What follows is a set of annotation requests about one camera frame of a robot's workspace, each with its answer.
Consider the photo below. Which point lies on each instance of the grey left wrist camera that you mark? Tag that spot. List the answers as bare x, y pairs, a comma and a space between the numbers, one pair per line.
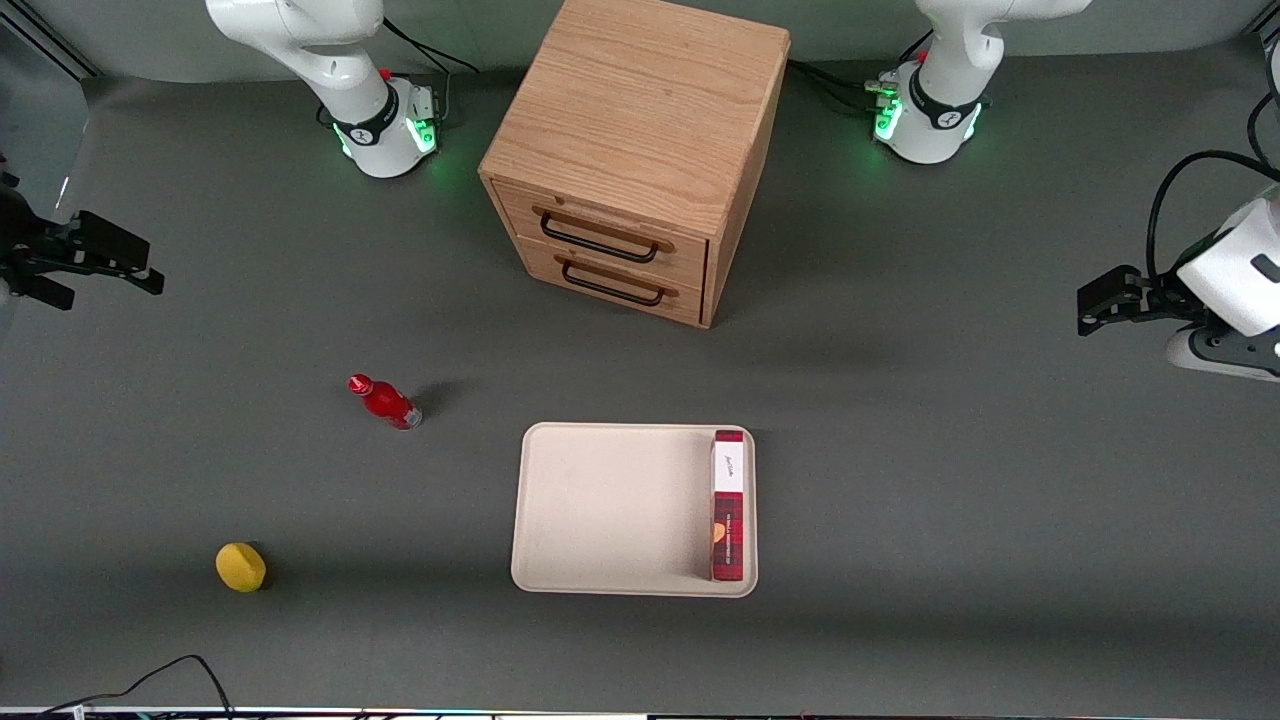
1215, 352

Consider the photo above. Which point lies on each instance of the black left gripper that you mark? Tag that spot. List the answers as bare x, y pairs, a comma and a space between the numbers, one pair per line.
1150, 297

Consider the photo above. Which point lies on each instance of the red coke bottle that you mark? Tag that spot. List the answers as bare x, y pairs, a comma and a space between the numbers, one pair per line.
385, 401

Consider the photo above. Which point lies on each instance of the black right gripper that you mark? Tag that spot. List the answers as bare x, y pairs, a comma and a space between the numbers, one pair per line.
22, 243

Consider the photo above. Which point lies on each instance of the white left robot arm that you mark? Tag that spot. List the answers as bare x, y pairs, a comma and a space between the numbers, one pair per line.
1235, 265

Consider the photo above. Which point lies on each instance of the red plaid carton box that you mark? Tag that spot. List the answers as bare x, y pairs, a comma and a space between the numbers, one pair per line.
729, 505

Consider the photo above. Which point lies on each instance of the dark metal frame rail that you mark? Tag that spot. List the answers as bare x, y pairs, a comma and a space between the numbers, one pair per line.
45, 45

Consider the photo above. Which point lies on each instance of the light wooden drawer cabinet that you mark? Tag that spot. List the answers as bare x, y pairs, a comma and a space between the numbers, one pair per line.
640, 110

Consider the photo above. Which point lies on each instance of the yellow lemon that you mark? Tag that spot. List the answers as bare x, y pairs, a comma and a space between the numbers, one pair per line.
240, 567

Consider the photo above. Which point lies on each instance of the beige rectangular tray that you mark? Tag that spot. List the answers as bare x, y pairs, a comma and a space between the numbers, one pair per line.
610, 510

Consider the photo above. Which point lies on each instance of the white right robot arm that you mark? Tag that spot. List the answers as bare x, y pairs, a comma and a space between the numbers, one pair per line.
300, 40

